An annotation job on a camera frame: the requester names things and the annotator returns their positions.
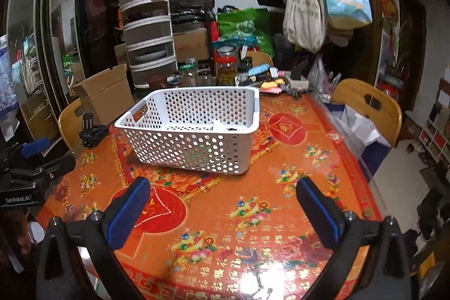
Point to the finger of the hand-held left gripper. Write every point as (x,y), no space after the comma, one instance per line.
(56,166)
(35,147)

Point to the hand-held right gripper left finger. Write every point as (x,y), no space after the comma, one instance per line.
(128,212)

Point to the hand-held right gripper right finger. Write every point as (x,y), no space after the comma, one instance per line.
(318,208)

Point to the white perforated plastic basket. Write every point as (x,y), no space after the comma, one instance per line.
(182,142)

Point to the black clamp tool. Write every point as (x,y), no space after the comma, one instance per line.
(89,134)

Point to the small dark round object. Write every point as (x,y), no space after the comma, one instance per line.
(367,213)

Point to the blue printed plastic bag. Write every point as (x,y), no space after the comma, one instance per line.
(7,82)

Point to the blue paper bag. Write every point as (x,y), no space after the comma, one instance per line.
(374,156)

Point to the open brown cardboard box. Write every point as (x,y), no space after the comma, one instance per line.
(105,99)

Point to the red printed tablecloth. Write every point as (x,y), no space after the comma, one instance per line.
(228,208)

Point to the black shoes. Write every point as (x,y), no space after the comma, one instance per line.
(430,212)

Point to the white power strip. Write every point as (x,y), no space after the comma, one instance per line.
(297,82)

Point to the clear plastic bag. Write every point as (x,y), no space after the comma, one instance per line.
(318,78)

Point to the metal pot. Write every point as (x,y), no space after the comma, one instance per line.
(436,277)

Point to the white cube shelf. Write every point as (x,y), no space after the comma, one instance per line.
(436,138)

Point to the medium glass jar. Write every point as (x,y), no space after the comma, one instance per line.
(188,77)

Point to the light blue pouch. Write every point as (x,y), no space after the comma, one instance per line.
(258,69)

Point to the dark wooden mirrored wardrobe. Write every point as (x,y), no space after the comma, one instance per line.
(91,4)

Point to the grey plastic drawer tower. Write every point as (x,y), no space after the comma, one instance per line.
(147,29)

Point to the large glass jar red lid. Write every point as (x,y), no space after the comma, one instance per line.
(225,71)

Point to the closed brown cardboard box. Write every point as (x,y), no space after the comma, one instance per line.
(190,45)

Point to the green shopping bag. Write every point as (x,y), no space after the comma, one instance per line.
(246,26)

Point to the beige canvas tote bag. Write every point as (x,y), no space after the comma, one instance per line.
(304,11)

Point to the round red wall ornament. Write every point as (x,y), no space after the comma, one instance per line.
(390,9)

